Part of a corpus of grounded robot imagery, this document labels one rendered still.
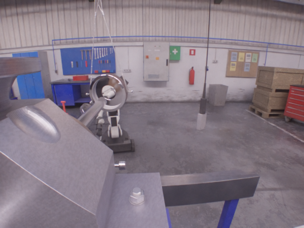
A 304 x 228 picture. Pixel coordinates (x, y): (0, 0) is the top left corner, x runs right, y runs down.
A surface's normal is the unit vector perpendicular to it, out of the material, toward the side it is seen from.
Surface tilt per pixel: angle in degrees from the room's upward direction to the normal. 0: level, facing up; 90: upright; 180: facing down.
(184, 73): 90
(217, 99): 93
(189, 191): 90
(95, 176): 45
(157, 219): 0
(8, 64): 90
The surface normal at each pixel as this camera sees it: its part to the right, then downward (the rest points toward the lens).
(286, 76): 0.00, 0.32
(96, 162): 0.70, -0.69
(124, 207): 0.00, -0.95
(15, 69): 0.99, 0.05
